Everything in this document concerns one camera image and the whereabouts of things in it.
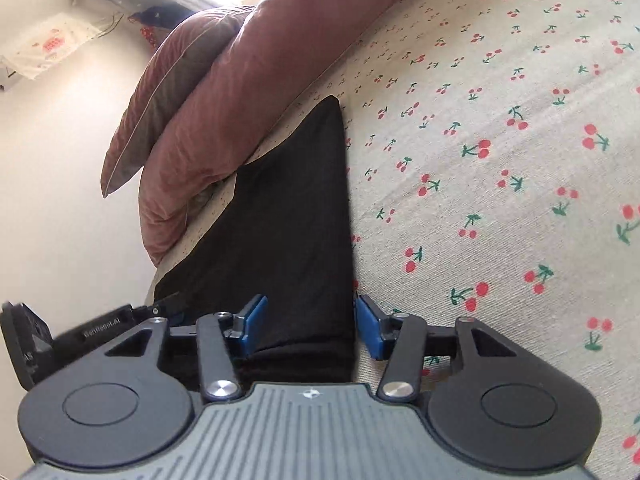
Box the white red-printed wall hanging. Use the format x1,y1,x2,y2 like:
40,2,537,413
0,10,126,82

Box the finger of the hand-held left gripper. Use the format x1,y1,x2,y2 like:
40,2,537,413
146,290,182,325

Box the pink and grey pillow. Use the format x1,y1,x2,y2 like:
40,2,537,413
101,4,257,198

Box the black pants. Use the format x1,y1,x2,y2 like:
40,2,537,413
152,95,357,386

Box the hanging red dotted clothes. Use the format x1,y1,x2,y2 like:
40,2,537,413
126,2,203,52

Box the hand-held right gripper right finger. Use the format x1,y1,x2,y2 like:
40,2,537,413
354,294,522,404

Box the cherry print bed sheet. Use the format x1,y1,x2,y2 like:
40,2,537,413
150,0,640,480

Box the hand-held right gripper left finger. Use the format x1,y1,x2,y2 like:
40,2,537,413
102,294,269,403

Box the pink duvet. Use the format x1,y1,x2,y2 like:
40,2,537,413
139,0,471,267

